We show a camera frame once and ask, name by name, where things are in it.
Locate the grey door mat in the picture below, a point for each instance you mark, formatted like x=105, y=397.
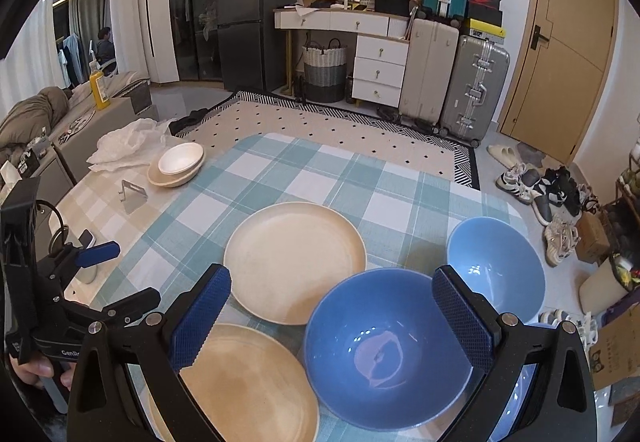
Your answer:
x=532, y=153

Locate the pair of beige slippers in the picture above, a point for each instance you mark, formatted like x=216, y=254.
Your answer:
x=502, y=153

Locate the metal phone stand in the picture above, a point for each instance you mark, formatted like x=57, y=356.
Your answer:
x=134, y=199

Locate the wooden door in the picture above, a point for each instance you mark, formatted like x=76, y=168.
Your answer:
x=560, y=47

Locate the smartphone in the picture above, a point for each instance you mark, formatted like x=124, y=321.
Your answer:
x=87, y=238

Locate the grey and white woven basket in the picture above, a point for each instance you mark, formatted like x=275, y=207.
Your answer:
x=325, y=72

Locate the cream plate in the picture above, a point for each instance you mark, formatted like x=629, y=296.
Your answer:
x=295, y=262
x=250, y=387

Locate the teal checked tablecloth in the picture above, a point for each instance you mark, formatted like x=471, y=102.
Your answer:
x=325, y=182

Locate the small white basket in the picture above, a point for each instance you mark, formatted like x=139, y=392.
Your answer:
x=367, y=1

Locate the beige checked tablecloth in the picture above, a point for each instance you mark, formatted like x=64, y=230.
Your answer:
x=100, y=202

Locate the hanging clothes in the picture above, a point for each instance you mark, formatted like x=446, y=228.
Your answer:
x=70, y=57

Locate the light blue bowl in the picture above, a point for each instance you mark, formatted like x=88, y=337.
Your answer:
x=495, y=262

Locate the silver suitcase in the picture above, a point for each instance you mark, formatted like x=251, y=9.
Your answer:
x=472, y=82

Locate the white plastic bag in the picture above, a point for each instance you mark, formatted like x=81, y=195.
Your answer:
x=125, y=142

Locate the yellow bottle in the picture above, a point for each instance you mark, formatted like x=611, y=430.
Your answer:
x=100, y=92

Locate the white trash bin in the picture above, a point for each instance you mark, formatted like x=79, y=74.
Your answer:
x=607, y=284

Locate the white dressing desk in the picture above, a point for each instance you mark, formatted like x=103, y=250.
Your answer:
x=380, y=67

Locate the cream dotted rug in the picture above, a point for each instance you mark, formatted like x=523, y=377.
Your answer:
x=325, y=122

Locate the large printed cardboard box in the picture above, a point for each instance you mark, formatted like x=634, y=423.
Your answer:
x=617, y=347

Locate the beige suitcase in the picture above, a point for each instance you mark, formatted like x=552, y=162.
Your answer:
x=430, y=67

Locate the shoe rack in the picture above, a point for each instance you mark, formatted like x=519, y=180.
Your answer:
x=627, y=202

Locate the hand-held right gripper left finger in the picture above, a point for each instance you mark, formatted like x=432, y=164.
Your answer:
x=200, y=317

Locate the white bowl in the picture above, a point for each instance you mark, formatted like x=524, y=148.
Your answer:
x=180, y=157

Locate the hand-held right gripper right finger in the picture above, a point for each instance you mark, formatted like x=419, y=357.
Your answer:
x=462, y=327

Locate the pair of white sneakers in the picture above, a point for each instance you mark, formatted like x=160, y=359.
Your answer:
x=565, y=324

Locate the person's left hand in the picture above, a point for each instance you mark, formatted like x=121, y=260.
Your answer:
x=30, y=367

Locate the yellow and black shoe box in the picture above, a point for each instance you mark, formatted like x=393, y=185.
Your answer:
x=485, y=32

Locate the cream bowl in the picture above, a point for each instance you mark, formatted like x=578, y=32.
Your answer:
x=165, y=179

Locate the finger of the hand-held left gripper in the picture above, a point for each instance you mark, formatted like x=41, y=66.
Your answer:
x=100, y=253
x=135, y=299

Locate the black cloth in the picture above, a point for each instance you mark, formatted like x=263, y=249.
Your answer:
x=187, y=121

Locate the brown blanket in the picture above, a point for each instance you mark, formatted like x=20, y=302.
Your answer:
x=30, y=117

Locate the pile of shoes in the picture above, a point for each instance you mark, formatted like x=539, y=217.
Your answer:
x=545, y=192

